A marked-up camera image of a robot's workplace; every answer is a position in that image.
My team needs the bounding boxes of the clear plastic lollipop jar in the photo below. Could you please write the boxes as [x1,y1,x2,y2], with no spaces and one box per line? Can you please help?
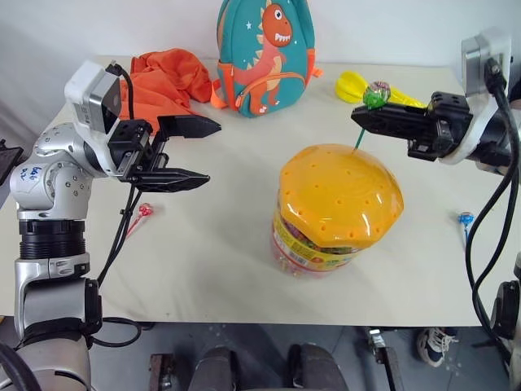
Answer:
[269,203,368,280]

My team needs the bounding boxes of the orange cloth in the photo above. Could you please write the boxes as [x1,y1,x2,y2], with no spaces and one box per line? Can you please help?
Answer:
[129,47,213,124]

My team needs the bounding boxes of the yellow plastic tongs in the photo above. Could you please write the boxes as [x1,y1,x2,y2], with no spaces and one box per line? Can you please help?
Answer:
[335,70,429,110]

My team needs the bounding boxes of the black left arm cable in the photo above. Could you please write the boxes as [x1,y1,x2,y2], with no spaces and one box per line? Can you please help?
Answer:
[83,60,144,349]

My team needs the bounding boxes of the green lollipop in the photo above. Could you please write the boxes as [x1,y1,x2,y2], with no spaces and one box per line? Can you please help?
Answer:
[350,81,393,156]

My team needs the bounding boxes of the white and blue sneaker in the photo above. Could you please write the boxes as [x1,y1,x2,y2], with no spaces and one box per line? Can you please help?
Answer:
[415,326,459,369]

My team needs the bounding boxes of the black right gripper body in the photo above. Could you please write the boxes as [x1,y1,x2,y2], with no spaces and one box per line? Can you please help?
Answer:
[407,90,475,164]

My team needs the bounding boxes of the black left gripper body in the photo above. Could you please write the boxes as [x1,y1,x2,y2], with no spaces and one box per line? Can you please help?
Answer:
[107,118,169,182]

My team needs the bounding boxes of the dark rounded shape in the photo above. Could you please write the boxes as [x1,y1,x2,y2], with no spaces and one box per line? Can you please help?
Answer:
[286,342,350,391]
[194,345,242,391]

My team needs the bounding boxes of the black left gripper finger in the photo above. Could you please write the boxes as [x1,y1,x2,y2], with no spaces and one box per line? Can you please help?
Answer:
[131,167,212,193]
[149,115,223,154]

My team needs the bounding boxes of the brown rusty block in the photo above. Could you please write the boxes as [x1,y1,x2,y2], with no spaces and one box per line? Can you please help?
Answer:
[147,353,177,391]

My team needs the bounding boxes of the teal dinosaur backpack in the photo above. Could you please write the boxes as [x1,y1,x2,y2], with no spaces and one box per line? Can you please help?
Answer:
[208,0,325,120]

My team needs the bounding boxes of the black flat object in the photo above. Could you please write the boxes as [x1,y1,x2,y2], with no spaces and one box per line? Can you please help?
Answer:
[0,139,24,185]

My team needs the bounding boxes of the red lollipop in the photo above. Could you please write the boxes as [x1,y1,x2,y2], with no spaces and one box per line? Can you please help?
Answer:
[125,203,155,239]

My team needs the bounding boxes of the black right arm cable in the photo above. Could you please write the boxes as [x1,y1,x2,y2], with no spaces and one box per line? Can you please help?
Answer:
[465,56,521,367]

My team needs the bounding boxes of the metal caster leg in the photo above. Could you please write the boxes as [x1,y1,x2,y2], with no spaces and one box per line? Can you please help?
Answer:
[363,325,405,391]

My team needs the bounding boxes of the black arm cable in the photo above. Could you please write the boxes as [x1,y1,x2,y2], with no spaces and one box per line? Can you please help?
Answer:
[465,56,521,367]
[83,60,144,349]

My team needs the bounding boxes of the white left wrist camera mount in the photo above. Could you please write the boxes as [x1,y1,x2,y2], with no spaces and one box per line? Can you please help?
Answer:
[63,59,123,138]

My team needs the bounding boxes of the blue lollipop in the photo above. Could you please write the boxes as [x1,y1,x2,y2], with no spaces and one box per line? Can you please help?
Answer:
[456,211,477,250]

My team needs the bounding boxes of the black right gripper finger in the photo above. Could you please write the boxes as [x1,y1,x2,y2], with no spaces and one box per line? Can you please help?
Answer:
[351,103,437,124]
[352,117,437,142]

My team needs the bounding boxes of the yellow perforated jar lid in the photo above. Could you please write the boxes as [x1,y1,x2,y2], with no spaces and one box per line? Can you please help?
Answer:
[278,143,405,250]

